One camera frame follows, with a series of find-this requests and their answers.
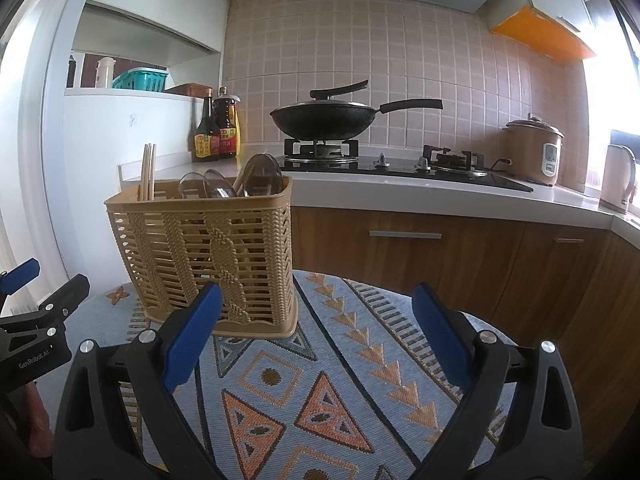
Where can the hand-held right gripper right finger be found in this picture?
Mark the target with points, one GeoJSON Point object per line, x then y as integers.
{"type": "Point", "coordinates": [440, 335]}

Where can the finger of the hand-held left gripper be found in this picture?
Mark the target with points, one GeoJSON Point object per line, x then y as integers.
{"type": "Point", "coordinates": [70, 295]}
{"type": "Point", "coordinates": [20, 274]}

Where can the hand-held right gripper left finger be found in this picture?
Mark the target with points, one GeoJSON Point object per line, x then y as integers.
{"type": "Point", "coordinates": [192, 330]}

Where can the tan plastic utensil basket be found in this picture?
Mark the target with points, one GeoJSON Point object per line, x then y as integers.
{"type": "Point", "coordinates": [250, 260]}

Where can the translucent grey spoon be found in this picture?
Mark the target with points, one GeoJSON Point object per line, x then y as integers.
{"type": "Point", "coordinates": [190, 185]}
{"type": "Point", "coordinates": [220, 182]}

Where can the wooden chopstick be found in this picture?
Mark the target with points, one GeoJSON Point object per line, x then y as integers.
{"type": "Point", "coordinates": [146, 170]}

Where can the wooden base cabinet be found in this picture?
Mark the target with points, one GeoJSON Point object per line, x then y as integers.
{"type": "Point", "coordinates": [350, 260]}

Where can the patterned tablecloth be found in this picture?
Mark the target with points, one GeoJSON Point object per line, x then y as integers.
{"type": "Point", "coordinates": [320, 360]}

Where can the black glass gas stove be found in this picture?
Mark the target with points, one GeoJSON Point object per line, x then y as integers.
{"type": "Point", "coordinates": [390, 172]}

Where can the slim dark soy sauce bottle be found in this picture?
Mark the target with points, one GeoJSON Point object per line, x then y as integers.
{"type": "Point", "coordinates": [202, 147]}

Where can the red label sauce bottle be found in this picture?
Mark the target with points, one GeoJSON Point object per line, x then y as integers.
{"type": "Point", "coordinates": [228, 142]}

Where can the brown rice cooker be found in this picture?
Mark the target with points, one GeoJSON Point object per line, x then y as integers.
{"type": "Point", "coordinates": [525, 155]}

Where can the white thermos bottle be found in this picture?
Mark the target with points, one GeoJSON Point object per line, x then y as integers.
{"type": "Point", "coordinates": [105, 75]}

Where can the teal plastic basket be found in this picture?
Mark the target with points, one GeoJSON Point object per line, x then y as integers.
{"type": "Point", "coordinates": [140, 80]}

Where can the pink electric kettle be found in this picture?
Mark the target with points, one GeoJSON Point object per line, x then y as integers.
{"type": "Point", "coordinates": [617, 180]}

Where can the brown box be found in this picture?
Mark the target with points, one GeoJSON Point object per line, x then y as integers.
{"type": "Point", "coordinates": [192, 90]}

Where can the black wok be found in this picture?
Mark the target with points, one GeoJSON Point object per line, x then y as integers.
{"type": "Point", "coordinates": [320, 122]}

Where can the window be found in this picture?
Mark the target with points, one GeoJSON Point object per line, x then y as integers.
{"type": "Point", "coordinates": [620, 100]}

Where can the white wall cabinet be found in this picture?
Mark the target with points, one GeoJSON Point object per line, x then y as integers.
{"type": "Point", "coordinates": [150, 35]}

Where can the orange bottomed wall cabinet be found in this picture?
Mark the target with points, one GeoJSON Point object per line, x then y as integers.
{"type": "Point", "coordinates": [540, 35]}

